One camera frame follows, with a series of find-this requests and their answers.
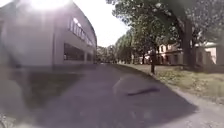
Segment distant trees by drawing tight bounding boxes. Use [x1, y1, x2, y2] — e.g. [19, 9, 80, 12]
[96, 45, 118, 64]

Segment grey asphalt road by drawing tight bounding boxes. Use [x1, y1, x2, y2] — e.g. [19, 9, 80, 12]
[0, 63, 224, 128]

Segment pale pink building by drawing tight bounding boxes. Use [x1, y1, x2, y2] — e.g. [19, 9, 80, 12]
[144, 41, 224, 66]

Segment group of large trees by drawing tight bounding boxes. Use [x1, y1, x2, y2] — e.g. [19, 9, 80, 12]
[106, 0, 224, 71]

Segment dark grass patch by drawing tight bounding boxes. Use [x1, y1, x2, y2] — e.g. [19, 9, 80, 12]
[9, 68, 84, 108]

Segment large grey building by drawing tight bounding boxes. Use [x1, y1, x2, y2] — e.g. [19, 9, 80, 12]
[0, 0, 98, 70]

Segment sunlit grass lawn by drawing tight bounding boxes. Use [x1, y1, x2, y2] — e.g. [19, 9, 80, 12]
[114, 63, 224, 104]

